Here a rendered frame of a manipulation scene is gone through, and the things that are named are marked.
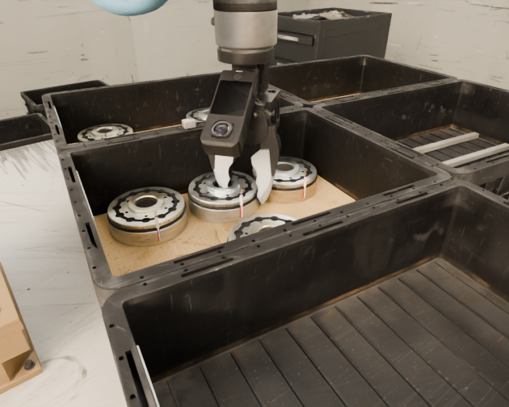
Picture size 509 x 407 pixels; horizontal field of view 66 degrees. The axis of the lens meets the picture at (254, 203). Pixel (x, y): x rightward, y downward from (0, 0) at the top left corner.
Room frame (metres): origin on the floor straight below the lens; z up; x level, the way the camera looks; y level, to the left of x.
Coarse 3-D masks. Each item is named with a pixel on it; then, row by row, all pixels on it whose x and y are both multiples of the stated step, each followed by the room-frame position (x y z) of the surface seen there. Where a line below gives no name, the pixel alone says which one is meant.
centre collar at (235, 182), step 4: (208, 180) 0.51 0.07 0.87; (212, 180) 0.51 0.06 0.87; (216, 180) 0.51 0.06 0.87; (232, 180) 0.51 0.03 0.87; (236, 180) 0.51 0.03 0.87; (208, 184) 0.50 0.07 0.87; (212, 184) 0.50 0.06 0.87; (236, 184) 0.50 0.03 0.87; (208, 188) 0.49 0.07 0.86; (212, 188) 0.49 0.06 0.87; (216, 188) 0.49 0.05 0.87; (220, 188) 0.49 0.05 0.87; (224, 188) 0.49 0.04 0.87; (228, 188) 0.49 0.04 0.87; (232, 188) 0.49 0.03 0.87; (236, 188) 0.49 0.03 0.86; (212, 192) 0.48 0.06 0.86; (216, 192) 0.48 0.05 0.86; (220, 192) 0.48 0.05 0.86; (224, 192) 0.48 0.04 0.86; (228, 192) 0.48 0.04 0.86
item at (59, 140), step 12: (120, 84) 0.81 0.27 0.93; (132, 84) 0.81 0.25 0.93; (144, 84) 0.82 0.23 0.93; (156, 84) 0.83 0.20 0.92; (48, 96) 0.72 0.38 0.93; (60, 96) 0.74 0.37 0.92; (48, 108) 0.65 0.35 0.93; (288, 108) 0.65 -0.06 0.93; (48, 120) 0.59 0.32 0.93; (60, 132) 0.54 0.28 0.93; (144, 132) 0.54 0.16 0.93; (156, 132) 0.54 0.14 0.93; (60, 144) 0.50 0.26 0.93; (72, 144) 0.50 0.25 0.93; (84, 144) 0.50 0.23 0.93
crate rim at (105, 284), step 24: (336, 120) 0.59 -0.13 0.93; (96, 144) 0.50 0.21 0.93; (120, 144) 0.50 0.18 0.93; (384, 144) 0.50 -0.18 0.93; (72, 168) 0.42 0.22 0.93; (432, 168) 0.42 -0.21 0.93; (72, 192) 0.37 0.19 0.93; (384, 192) 0.37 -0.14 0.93; (408, 192) 0.37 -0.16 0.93; (312, 216) 0.32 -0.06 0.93; (336, 216) 0.32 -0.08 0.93; (96, 240) 0.28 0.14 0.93; (240, 240) 0.28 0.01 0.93; (264, 240) 0.28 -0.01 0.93; (96, 264) 0.25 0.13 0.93; (168, 264) 0.25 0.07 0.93; (192, 264) 0.25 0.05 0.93; (96, 288) 0.22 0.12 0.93; (120, 288) 0.22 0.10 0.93
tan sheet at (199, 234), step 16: (320, 192) 0.54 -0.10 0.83; (336, 192) 0.54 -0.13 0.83; (272, 208) 0.49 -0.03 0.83; (288, 208) 0.49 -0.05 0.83; (304, 208) 0.49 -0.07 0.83; (320, 208) 0.49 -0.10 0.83; (96, 224) 0.45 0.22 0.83; (192, 224) 0.45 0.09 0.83; (208, 224) 0.45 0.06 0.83; (224, 224) 0.45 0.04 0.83; (112, 240) 0.41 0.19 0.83; (176, 240) 0.41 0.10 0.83; (192, 240) 0.41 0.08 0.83; (208, 240) 0.41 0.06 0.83; (224, 240) 0.41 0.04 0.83; (112, 256) 0.38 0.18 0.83; (128, 256) 0.38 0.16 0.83; (144, 256) 0.38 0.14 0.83; (160, 256) 0.38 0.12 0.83; (176, 256) 0.38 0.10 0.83; (112, 272) 0.35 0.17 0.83; (128, 272) 0.35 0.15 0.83
